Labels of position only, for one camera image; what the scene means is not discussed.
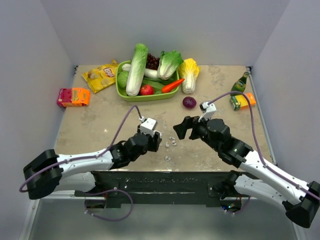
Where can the green glass bottle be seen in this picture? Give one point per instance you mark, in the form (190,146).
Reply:
(241,83)

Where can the green plastic tray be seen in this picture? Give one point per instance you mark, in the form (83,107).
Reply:
(140,98)

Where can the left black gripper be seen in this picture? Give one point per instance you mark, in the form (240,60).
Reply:
(154,142)

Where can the green lettuce head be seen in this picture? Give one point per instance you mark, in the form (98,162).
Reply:
(169,62)

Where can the yellow cabbage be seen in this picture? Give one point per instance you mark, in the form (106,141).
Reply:
(189,71)

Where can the orange carrot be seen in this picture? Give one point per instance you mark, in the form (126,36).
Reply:
(169,87)

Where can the dark purple grapes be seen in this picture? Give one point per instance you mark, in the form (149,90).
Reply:
(152,62)

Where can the pink orange snack box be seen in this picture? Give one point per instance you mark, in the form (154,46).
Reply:
(73,97)

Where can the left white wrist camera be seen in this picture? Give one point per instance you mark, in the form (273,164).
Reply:
(148,126)

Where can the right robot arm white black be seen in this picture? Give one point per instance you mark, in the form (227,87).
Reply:
(300,199)

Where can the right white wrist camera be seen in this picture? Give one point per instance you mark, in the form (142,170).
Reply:
(208,109)

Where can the white clip earbud near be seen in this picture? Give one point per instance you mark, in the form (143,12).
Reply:
(167,158)

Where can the long napa cabbage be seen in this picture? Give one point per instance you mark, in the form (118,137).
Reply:
(137,70)

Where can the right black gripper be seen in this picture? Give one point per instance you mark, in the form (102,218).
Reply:
(181,129)

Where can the green round vegetable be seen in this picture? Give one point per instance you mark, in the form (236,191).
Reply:
(122,79)

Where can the red apple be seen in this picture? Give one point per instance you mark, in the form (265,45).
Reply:
(146,90)

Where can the orange green juice carton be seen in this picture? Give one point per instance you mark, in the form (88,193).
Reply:
(239,102)

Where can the purple onion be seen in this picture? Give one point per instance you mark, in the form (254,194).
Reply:
(189,102)

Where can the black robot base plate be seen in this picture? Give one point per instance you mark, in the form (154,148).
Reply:
(211,189)

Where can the white radish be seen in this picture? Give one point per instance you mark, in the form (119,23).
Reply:
(149,73)

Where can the yellow Lays chips bag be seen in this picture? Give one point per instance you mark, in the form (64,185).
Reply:
(101,77)

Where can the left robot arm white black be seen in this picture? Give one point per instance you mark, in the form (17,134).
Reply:
(50,172)

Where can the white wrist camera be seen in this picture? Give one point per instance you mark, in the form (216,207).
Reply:
(148,126)
(208,109)

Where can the green leafy vegetable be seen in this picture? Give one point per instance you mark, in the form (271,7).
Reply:
(157,84)

